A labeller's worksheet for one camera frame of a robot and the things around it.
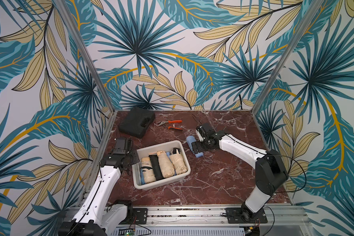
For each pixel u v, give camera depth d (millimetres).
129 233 713
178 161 799
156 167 812
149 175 797
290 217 764
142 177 815
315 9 689
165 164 811
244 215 654
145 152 850
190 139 1001
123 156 615
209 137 675
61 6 671
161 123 1099
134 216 726
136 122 1030
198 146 799
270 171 462
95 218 390
